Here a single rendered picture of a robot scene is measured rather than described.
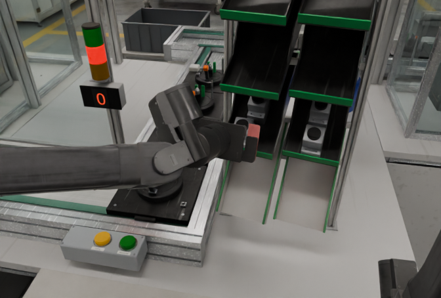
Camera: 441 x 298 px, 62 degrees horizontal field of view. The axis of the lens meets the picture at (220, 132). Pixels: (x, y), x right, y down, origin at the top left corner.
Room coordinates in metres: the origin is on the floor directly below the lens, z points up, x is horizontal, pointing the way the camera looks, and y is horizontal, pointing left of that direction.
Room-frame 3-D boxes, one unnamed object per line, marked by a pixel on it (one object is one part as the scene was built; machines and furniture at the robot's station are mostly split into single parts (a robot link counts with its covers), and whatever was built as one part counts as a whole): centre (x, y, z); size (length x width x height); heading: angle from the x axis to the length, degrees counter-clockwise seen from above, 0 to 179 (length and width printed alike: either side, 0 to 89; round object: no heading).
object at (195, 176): (0.84, 0.18, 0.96); 0.24 x 0.24 x 0.02; 80
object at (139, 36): (2.96, 0.42, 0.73); 0.62 x 0.42 x 0.23; 80
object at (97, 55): (0.99, 0.35, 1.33); 0.05 x 0.05 x 0.05
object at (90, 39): (0.99, 0.35, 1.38); 0.05 x 0.05 x 0.05
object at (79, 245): (0.64, 0.31, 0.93); 0.21 x 0.07 x 0.06; 80
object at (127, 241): (0.63, 0.24, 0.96); 0.04 x 0.04 x 0.02
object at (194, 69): (1.57, 0.05, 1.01); 0.24 x 0.24 x 0.13; 80
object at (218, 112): (1.33, 0.09, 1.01); 0.24 x 0.24 x 0.13; 80
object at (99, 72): (0.99, 0.35, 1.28); 0.05 x 0.05 x 0.05
